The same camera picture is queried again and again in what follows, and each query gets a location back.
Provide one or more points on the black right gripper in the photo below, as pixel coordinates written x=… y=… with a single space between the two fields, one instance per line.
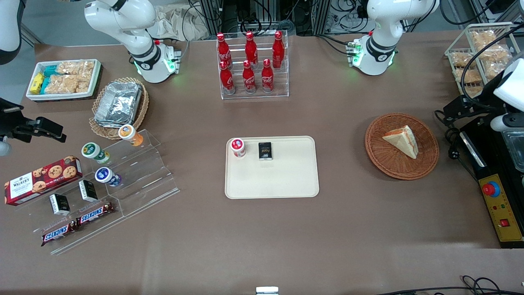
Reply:
x=9 y=123

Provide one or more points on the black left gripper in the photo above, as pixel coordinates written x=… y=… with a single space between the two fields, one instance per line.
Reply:
x=482 y=94

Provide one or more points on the triangular sandwich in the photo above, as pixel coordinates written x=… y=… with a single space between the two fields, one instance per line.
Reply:
x=403 y=141

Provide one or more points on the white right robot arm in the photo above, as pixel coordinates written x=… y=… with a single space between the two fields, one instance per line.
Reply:
x=135 y=41

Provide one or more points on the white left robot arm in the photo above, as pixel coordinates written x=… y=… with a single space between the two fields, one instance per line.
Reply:
x=380 y=45

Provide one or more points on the brown round wicker basket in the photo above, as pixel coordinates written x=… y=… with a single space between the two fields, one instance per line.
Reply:
x=385 y=164

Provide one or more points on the light woven wicker basket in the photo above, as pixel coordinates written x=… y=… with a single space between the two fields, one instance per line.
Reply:
x=143 y=106

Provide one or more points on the cream plastic serving tray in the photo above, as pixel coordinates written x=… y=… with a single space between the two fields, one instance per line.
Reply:
x=278 y=180

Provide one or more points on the clear rice cracker bag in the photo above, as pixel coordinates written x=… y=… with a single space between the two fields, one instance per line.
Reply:
x=495 y=53
x=462 y=59
x=483 y=39
x=67 y=84
x=468 y=76
x=493 y=70
x=475 y=90
x=75 y=66

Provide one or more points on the green lid yoghurt cup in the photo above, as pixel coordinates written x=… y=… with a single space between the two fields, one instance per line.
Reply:
x=92 y=150

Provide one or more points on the teal snack packet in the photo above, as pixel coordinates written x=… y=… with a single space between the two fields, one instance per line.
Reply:
x=45 y=85
x=50 y=70

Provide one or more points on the red Walkers cookie box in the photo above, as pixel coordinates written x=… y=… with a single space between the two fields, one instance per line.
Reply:
x=41 y=180

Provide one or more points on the yellow snack packet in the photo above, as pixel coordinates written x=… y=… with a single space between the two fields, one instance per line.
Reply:
x=37 y=83

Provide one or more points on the black appliance with glass dish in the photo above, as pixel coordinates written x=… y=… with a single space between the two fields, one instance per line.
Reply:
x=491 y=151

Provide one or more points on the white rectangular snack bin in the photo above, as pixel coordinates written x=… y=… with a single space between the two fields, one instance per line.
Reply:
x=96 y=82

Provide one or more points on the blue lid yoghurt cup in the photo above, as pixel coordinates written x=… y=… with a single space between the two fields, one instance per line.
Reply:
x=105 y=175

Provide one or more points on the small black snack box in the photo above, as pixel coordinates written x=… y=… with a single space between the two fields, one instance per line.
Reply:
x=88 y=191
x=265 y=151
x=60 y=205

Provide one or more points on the stacked aluminium foil containers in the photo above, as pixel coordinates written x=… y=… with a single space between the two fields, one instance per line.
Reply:
x=118 y=104

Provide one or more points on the orange lid yoghurt cup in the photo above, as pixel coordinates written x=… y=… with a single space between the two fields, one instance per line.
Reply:
x=127 y=132

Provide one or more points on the Snickers chocolate bar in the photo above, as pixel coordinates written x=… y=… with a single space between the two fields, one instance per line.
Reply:
x=58 y=232
x=94 y=214

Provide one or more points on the clear acrylic stepped display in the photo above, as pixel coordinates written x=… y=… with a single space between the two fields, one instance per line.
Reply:
x=147 y=184

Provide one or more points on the yellow emergency stop control box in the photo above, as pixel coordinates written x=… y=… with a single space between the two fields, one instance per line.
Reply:
x=501 y=213

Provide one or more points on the crumpled beige cloth bag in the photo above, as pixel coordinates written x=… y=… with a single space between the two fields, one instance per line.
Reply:
x=176 y=22

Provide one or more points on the red cola bottle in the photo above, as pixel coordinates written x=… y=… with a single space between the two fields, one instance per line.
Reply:
x=278 y=49
x=223 y=49
x=227 y=80
x=251 y=48
x=249 y=80
x=267 y=78

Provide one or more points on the red lid yoghurt cup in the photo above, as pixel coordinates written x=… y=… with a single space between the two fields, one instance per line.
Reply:
x=238 y=146

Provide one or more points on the clear acrylic bottle rack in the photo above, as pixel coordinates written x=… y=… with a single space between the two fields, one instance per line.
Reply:
x=256 y=96

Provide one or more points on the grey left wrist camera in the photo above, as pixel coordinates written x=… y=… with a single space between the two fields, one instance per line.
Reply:
x=507 y=122

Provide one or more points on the aluminium frame equipment rack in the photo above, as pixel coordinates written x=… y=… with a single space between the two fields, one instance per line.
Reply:
x=278 y=14

